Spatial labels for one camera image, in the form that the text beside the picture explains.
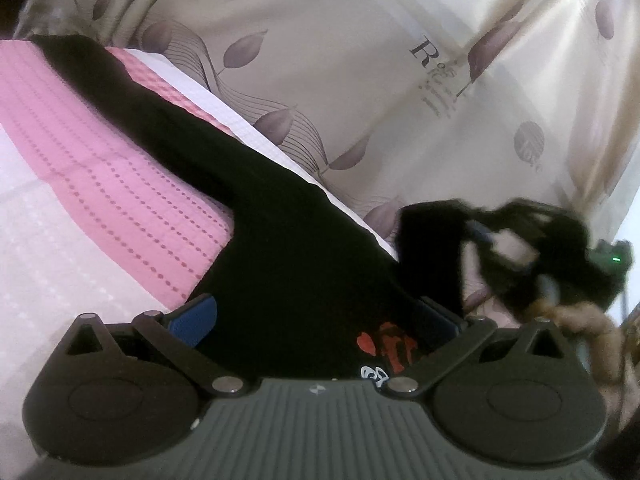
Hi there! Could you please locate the pink and white bed blanket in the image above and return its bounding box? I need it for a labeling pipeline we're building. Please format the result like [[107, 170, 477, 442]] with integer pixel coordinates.
[[0, 37, 401, 461]]

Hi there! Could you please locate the black shirt with red print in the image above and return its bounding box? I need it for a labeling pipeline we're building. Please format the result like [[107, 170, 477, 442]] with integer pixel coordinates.
[[30, 34, 478, 382]]

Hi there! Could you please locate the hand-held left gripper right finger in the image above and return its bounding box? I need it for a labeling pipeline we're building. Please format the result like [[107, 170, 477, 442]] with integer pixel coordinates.
[[385, 297, 581, 400]]

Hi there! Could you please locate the beige leaf print curtain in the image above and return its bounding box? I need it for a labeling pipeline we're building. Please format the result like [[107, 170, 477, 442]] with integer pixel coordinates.
[[15, 0, 640, 313]]

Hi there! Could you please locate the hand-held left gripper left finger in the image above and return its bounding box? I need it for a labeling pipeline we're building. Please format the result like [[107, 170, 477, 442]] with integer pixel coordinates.
[[51, 295, 247, 400]]

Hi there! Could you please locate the person's right hand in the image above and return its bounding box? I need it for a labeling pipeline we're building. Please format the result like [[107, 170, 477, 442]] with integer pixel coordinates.
[[525, 304, 627, 363]]

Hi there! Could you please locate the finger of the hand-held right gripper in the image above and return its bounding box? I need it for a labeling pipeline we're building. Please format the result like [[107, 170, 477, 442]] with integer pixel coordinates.
[[470, 232, 546, 318], [465, 201, 531, 241]]

